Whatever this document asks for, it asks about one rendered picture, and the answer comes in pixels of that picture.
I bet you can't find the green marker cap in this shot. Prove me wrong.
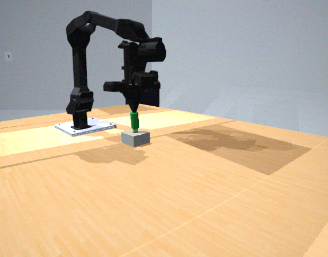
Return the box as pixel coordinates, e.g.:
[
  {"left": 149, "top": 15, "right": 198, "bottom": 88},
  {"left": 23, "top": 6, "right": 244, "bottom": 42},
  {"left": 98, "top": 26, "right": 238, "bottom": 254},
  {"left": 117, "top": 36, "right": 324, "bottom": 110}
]
[{"left": 130, "top": 112, "right": 139, "bottom": 129}]

